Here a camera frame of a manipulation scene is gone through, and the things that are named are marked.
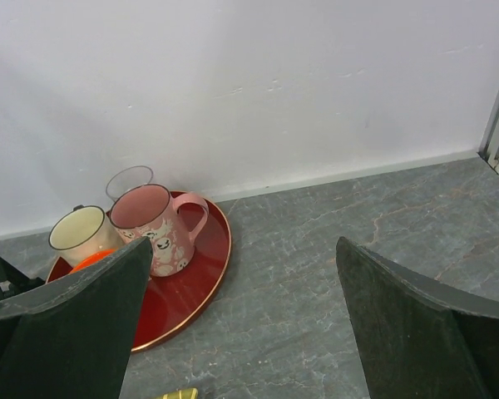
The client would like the woven bamboo tray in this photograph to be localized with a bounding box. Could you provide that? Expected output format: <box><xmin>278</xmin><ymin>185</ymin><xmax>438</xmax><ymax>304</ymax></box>
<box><xmin>155</xmin><ymin>387</ymin><xmax>198</xmax><ymax>399</ymax></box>

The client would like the clear glass tumbler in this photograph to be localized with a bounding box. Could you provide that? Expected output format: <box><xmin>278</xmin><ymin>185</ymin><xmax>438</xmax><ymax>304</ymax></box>
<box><xmin>105</xmin><ymin>165</ymin><xmax>154</xmax><ymax>202</ymax></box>

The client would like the pink patterned mug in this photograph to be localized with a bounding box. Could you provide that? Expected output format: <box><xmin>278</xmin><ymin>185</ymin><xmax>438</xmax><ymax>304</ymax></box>
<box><xmin>109</xmin><ymin>184</ymin><xmax>210</xmax><ymax>277</ymax></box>

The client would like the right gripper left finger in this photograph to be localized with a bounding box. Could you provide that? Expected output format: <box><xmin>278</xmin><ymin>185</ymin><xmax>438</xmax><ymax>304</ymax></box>
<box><xmin>0</xmin><ymin>239</ymin><xmax>151</xmax><ymax>398</ymax></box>

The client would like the red round tray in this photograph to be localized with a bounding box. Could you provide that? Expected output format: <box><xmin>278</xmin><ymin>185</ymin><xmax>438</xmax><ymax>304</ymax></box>
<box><xmin>47</xmin><ymin>199</ymin><xmax>232</xmax><ymax>352</ymax></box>

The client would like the orange bowl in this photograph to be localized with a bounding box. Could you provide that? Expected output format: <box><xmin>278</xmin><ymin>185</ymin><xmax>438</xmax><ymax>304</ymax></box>
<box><xmin>71</xmin><ymin>249</ymin><xmax>116</xmax><ymax>273</ymax></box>

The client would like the cream mug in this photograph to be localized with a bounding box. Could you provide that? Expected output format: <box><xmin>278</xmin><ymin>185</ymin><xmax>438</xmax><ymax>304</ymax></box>
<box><xmin>48</xmin><ymin>205</ymin><xmax>124</xmax><ymax>267</ymax></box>

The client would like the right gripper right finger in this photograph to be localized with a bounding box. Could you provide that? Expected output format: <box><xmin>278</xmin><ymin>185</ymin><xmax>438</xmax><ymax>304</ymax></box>
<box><xmin>336</xmin><ymin>237</ymin><xmax>499</xmax><ymax>398</ymax></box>

